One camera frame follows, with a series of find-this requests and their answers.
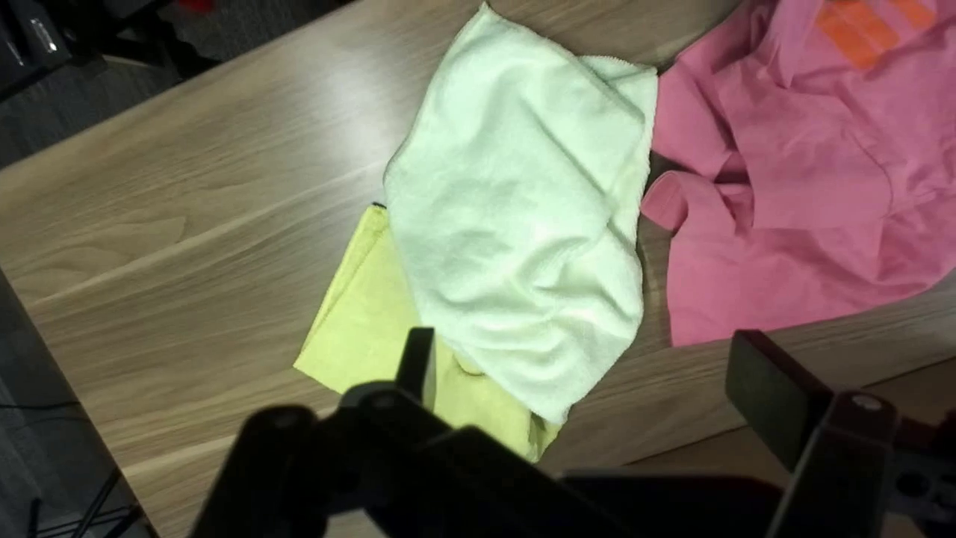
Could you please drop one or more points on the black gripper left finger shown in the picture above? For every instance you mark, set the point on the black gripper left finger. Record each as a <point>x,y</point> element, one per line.
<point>291,474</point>

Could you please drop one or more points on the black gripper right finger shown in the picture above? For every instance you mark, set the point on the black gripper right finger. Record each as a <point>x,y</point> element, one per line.
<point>853,456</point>

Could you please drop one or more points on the yellow towel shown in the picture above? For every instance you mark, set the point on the yellow towel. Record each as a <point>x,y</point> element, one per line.
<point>360,337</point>

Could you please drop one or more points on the light green towel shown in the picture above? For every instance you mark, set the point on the light green towel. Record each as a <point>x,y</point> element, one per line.
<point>514,208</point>

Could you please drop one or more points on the pink shirt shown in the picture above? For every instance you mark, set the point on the pink shirt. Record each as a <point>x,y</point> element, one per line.
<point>811,162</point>

